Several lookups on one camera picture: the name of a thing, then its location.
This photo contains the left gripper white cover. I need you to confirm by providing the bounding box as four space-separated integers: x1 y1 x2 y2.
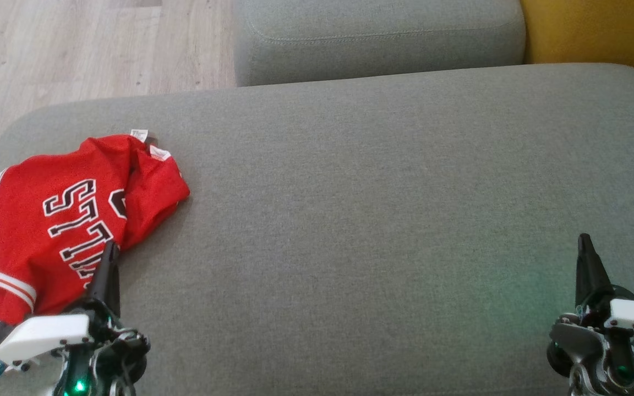
0 240 151 396

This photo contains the red shirt with white sleeves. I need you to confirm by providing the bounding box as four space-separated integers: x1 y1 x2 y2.
0 129 152 373

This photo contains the grey sofa seat cushion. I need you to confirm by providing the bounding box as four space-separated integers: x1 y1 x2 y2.
0 62 634 396

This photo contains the yellow fabric cushion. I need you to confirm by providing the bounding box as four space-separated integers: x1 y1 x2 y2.
521 0 634 86

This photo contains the grey stitched sofa cushion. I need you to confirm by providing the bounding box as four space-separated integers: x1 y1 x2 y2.
233 0 527 87

